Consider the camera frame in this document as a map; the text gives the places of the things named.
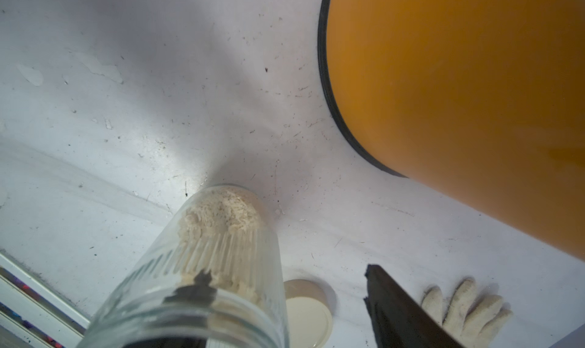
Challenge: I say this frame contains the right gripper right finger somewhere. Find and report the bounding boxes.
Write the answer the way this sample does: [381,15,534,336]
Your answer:
[364,264,462,348]

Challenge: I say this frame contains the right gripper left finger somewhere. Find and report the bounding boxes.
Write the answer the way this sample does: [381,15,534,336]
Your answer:
[124,271,217,347]

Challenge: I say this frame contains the ribbed glass oatmeal jar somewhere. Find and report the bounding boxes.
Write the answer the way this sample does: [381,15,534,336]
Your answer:
[80,184,289,347]

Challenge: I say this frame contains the cream jar lid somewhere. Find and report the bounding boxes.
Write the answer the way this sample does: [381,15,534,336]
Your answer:
[284,279,333,348]

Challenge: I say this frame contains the beige knit glove on table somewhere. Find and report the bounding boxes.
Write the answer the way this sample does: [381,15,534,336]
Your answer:
[420,277,513,347]

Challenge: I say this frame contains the orange trash bin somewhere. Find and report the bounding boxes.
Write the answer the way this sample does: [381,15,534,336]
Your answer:
[317,0,584,258]

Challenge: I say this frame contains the aluminium front rail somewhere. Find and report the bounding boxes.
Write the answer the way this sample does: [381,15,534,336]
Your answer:
[1,253,89,347]

